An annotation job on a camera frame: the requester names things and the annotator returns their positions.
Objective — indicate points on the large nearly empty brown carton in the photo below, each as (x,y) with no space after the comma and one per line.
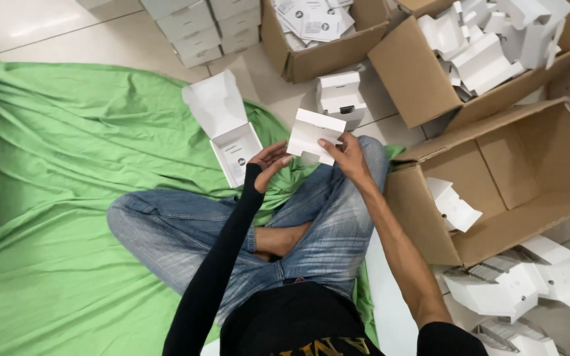
(512,163)

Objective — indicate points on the person's left hand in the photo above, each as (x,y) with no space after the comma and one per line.
(265,165)

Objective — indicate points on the pile of flat white inserts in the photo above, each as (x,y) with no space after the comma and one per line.
(512,287)

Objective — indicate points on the stack of closed white boxes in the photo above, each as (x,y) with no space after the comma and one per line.
(201,29)

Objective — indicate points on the pile of printed leaflets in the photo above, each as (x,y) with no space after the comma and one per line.
(314,22)

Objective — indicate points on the brown carton of inserts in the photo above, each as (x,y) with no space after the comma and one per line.
(408,79)

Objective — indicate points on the white cardboard insert with hole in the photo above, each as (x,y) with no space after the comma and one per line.
(455,207)

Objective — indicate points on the person's bare foot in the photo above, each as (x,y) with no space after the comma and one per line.
(282,240)

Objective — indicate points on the person's left fingers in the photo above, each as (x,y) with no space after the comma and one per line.
(277,157)

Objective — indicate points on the green cloth sheet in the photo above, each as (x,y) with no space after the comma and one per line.
(67,198)

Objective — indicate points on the open white product box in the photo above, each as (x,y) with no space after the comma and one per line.
(218,109)

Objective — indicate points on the heap of white cardboard inserts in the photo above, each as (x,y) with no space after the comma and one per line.
(488,54)

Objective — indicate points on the person's blue jeans legs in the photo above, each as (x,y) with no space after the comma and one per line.
(181,232)

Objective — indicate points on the person's right hand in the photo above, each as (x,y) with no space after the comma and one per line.
(352,158)

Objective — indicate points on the person's black shirt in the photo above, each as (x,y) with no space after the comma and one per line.
(305,321)

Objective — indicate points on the brown carton of leaflets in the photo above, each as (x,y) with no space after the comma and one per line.
(324,62)

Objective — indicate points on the white printed leaflet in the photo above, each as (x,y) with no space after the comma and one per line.
(238,160)

